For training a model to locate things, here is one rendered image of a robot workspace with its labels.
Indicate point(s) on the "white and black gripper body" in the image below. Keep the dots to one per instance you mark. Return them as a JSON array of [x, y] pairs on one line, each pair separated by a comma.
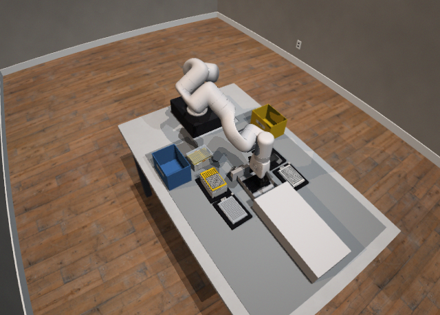
[[259, 167]]

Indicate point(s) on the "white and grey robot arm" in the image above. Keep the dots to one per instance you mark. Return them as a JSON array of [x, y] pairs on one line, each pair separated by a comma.
[[199, 95]]

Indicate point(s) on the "yellow open-top bin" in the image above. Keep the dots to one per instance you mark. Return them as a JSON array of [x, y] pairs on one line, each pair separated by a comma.
[[269, 119]]

